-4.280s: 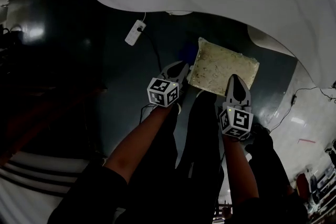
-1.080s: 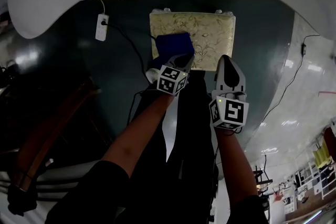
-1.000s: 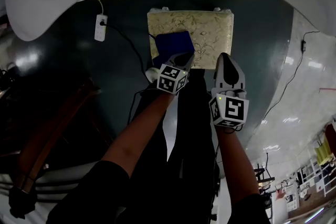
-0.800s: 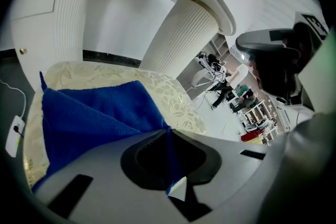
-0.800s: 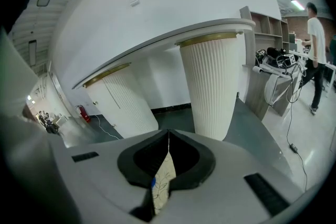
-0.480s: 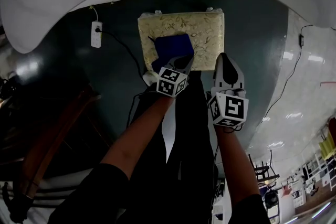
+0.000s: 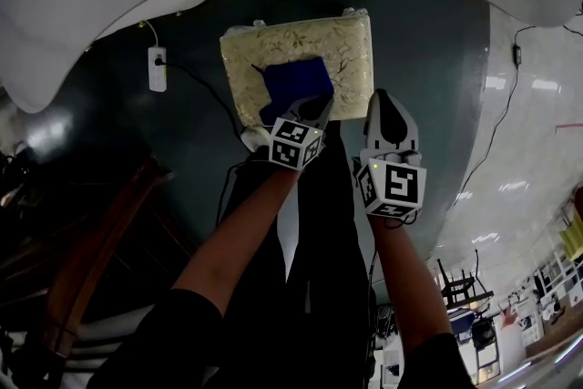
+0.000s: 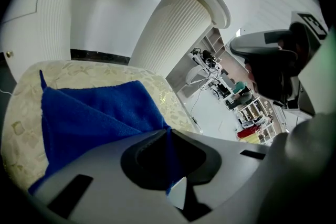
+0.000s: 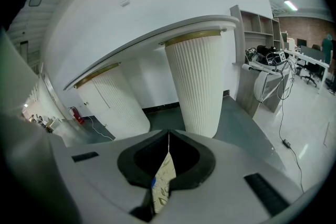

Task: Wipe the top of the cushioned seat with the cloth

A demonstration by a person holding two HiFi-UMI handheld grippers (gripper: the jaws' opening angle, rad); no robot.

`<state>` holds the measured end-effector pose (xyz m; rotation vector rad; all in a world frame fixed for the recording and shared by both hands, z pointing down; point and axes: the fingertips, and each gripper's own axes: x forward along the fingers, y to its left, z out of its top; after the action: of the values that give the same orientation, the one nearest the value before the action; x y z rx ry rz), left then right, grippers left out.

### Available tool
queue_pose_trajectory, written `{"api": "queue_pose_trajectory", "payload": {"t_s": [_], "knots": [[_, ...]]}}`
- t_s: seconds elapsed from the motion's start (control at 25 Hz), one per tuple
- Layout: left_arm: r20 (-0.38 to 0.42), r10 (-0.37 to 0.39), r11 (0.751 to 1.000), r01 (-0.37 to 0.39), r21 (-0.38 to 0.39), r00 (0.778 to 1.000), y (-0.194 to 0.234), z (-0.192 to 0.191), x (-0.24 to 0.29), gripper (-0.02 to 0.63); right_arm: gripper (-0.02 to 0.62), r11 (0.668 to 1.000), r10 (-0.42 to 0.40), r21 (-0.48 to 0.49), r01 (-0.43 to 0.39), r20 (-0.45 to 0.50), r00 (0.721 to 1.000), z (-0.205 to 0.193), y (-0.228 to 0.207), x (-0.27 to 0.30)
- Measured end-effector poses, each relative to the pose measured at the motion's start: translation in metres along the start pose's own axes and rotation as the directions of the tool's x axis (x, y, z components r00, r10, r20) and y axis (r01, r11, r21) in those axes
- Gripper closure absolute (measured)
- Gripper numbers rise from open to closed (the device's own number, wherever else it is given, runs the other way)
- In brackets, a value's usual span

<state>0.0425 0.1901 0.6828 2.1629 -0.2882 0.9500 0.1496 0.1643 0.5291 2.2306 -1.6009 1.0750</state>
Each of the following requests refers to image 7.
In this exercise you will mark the person's right forearm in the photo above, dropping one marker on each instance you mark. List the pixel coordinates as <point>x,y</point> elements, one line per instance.
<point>405,282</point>

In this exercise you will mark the white power strip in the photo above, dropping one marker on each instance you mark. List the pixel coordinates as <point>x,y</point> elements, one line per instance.
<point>157,73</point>

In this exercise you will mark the cream patterned footstool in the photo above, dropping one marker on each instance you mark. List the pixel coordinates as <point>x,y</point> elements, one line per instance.
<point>346,45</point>

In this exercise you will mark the person's left forearm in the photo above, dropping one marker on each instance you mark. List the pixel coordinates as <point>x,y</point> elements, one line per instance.
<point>237,241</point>

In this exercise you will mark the black chair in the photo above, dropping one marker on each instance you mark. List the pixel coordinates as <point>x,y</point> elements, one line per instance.
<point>462,287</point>

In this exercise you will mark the person's black shirt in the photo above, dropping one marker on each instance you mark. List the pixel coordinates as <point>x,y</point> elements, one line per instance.
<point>159,341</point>

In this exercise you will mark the blue chair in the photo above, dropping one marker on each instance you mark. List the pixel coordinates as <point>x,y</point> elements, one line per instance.
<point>461,325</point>

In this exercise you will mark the person's black trousers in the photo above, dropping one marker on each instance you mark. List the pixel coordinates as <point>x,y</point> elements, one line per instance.
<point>328,241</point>

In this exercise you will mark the red floor tape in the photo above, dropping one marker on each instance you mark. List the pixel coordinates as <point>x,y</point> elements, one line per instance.
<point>569,127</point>

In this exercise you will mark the yellow fabric item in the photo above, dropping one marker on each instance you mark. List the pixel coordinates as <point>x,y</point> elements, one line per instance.
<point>573,241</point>

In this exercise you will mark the black power adapter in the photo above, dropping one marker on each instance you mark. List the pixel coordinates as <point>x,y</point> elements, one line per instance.
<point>517,56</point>

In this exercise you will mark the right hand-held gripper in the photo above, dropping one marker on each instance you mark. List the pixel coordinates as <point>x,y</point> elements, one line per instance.
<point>401,187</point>

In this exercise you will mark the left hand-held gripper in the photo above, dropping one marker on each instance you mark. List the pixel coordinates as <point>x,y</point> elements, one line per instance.
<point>291,150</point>

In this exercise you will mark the person's white shoe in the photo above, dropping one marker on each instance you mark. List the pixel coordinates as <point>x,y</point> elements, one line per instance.
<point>255,139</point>

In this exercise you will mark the blue cloth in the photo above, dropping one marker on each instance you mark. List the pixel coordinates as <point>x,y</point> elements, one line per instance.
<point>296,79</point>

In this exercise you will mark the dark wooden furniture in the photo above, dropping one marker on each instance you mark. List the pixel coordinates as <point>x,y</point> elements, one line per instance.
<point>105,214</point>

